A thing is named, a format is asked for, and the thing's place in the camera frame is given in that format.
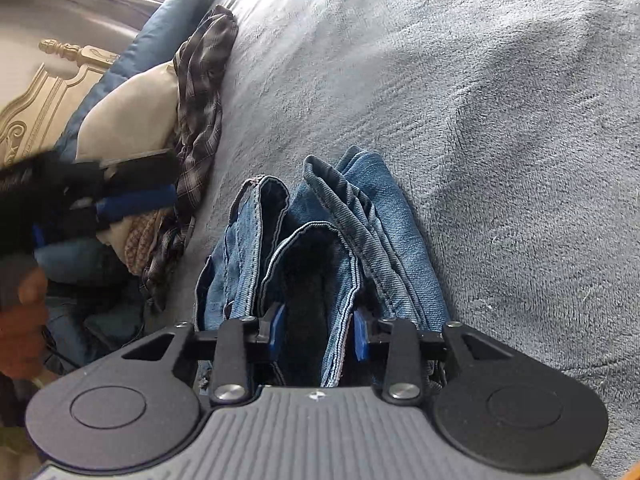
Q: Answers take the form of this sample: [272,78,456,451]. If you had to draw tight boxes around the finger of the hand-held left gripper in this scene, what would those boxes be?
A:
[99,148,181,186]
[65,182,180,233]

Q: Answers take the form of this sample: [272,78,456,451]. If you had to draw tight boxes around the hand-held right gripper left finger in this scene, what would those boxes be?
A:
[120,303,287,404]

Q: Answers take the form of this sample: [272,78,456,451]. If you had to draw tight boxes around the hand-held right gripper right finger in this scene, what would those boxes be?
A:
[354,310,516,403]

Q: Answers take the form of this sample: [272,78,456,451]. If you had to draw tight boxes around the blue denim jeans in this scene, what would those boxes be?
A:
[194,146,451,396]

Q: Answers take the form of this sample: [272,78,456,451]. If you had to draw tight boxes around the person's left hand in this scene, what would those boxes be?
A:
[0,267,51,378]

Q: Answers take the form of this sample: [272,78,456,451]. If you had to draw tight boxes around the beige knit sweater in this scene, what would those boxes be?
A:
[122,207,173,277]

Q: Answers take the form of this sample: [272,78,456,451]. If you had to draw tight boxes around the ornate cream headboard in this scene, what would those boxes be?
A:
[0,37,122,168]

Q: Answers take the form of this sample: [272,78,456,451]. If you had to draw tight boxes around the grey fleece blanket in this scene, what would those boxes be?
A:
[145,0,640,480]

